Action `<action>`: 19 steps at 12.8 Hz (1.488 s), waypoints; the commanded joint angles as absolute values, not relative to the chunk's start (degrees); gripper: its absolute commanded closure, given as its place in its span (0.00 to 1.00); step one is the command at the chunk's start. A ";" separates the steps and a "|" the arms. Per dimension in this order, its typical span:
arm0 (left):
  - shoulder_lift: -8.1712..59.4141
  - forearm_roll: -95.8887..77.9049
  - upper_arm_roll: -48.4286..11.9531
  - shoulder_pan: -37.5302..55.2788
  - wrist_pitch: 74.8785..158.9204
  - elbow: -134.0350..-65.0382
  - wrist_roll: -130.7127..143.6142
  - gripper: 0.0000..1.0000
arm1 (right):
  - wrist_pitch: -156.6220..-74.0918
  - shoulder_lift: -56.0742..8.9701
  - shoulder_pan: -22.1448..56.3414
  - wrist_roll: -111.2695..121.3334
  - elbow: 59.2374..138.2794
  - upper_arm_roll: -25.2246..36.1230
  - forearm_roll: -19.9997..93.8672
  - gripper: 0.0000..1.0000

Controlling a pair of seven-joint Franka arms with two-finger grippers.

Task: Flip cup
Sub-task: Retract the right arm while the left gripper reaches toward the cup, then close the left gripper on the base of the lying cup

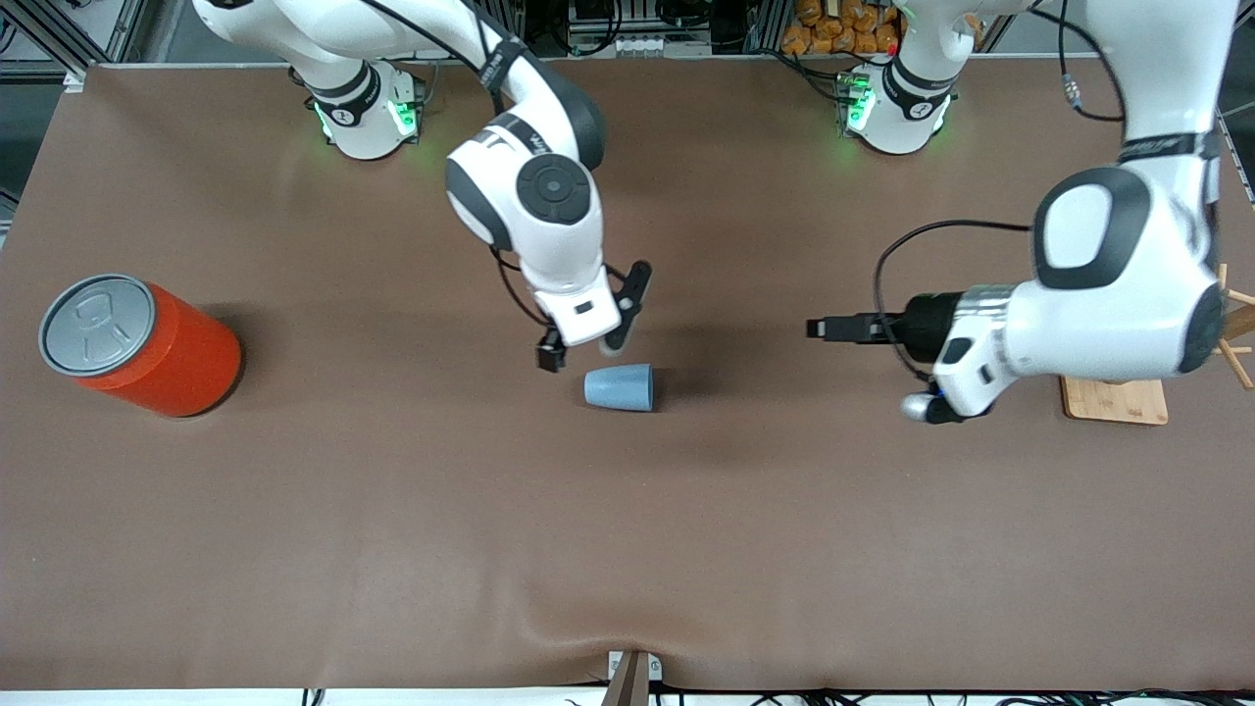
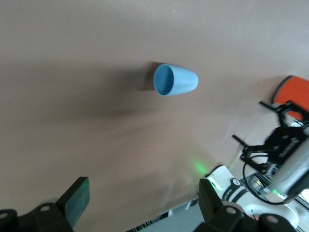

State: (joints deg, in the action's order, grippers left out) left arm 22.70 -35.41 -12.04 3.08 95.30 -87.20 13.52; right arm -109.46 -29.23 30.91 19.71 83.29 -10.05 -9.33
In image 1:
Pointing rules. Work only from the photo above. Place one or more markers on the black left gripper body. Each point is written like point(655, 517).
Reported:
point(928, 323)

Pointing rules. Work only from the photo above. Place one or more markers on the blue plastic cup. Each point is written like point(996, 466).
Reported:
point(620, 387)

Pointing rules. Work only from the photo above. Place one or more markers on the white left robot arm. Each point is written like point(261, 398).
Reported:
point(1108, 314)

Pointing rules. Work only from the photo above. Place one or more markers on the wooden mug tree stand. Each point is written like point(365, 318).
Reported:
point(1118, 402)

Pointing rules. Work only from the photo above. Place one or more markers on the brown table cover mat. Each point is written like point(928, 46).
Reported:
point(392, 510)

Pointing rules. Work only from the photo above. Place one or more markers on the white power strip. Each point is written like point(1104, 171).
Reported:
point(637, 46)

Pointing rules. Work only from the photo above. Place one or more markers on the orange snack packets pile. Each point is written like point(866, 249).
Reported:
point(833, 34)

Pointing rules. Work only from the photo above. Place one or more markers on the orange can with silver lid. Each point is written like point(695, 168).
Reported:
point(167, 363)

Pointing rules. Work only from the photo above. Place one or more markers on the metal table edge bracket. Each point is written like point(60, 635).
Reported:
point(632, 681)

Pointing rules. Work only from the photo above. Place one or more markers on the aluminium frame profile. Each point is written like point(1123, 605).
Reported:
point(59, 39)

